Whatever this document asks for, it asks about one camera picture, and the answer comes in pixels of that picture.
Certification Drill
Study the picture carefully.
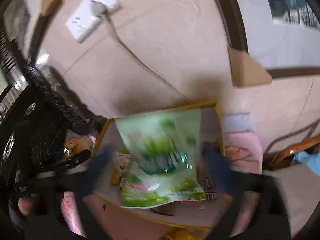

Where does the green snack bag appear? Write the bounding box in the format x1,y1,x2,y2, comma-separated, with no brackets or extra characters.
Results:
115,109,205,209

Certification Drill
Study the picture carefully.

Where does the yellow transparent snack bag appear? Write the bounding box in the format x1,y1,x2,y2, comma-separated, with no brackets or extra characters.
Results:
159,228,211,240

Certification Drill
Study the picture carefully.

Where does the person's left hand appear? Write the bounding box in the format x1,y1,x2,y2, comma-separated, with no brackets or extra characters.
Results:
17,195,37,217

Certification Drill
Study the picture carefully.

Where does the wooden armchair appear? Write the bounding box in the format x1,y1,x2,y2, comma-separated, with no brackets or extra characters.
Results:
267,135,319,239

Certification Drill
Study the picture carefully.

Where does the pink floral tablecloth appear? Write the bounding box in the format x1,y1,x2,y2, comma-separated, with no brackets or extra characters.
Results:
60,113,264,239

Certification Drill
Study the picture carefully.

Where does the dark carved wooden furniture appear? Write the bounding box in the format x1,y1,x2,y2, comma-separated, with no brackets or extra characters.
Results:
1,27,106,207

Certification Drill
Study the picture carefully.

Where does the blue cloth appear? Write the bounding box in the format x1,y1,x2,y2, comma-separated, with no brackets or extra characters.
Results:
291,151,320,176

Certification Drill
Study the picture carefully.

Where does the yellow cardboard box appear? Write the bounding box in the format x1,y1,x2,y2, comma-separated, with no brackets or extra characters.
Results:
94,102,225,229

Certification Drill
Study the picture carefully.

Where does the landscape ink framed painting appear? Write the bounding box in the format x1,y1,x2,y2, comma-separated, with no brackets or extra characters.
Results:
1,0,62,60

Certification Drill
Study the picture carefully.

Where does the white wall socket left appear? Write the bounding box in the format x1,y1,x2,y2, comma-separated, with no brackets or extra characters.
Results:
66,3,100,43

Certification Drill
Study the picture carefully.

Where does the lotus painting with frame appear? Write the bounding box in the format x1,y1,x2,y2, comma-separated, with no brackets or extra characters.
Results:
215,0,319,88

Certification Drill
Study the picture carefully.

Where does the grey plug with cable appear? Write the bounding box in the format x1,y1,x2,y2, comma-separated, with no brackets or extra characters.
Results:
90,0,193,106

